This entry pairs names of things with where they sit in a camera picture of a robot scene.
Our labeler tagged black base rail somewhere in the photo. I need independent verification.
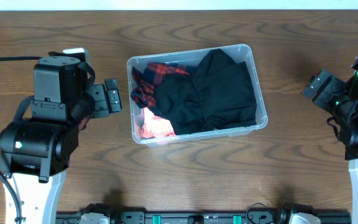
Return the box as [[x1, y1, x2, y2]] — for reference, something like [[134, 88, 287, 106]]
[[56, 210, 352, 224]]

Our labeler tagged red navy plaid shirt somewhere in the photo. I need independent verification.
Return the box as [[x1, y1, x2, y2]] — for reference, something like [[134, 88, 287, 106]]
[[131, 62, 195, 117]]

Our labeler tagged pink printed t-shirt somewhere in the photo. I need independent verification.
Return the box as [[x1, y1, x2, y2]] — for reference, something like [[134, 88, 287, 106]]
[[135, 108, 175, 139]]

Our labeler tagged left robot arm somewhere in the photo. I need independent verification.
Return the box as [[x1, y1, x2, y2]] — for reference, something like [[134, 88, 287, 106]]
[[0, 48, 122, 223]]

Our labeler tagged clear plastic storage bin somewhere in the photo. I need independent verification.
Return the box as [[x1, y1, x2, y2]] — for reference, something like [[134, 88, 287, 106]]
[[126, 44, 268, 147]]

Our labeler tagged black garment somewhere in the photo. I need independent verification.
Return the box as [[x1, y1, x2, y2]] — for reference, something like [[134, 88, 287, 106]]
[[154, 49, 257, 135]]

